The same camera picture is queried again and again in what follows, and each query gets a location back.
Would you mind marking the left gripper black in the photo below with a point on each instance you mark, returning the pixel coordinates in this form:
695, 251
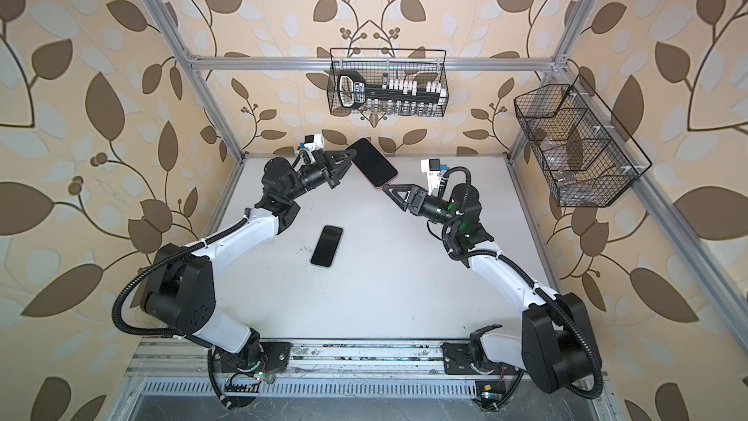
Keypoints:
327, 176

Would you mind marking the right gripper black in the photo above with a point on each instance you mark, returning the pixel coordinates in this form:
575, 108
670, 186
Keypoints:
407, 206

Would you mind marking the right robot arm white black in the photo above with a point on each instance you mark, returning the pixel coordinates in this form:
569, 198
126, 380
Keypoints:
557, 346

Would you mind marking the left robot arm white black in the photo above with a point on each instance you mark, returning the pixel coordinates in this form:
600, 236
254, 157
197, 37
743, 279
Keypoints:
176, 295

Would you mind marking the black phone on table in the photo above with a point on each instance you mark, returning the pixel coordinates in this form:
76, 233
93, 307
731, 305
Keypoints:
327, 246

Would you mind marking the black white tool in basket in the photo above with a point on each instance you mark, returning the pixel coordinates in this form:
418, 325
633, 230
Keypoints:
351, 89

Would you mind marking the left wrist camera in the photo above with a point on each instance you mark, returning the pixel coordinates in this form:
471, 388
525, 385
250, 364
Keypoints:
312, 143

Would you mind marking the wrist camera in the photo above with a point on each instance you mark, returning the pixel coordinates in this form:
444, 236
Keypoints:
312, 143
434, 170

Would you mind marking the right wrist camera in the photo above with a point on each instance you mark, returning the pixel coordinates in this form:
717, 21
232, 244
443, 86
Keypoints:
434, 170

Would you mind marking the back wire basket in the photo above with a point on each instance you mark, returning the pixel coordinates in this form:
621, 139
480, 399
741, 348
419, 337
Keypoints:
420, 63

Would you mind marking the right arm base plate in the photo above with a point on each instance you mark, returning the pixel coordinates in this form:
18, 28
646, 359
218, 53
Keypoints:
459, 358

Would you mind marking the side wire basket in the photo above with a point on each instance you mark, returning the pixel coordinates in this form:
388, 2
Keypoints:
586, 154

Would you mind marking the aluminium front rail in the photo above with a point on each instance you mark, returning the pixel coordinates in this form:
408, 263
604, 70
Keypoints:
317, 368

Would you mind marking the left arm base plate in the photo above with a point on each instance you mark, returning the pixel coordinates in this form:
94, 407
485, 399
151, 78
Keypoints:
274, 354

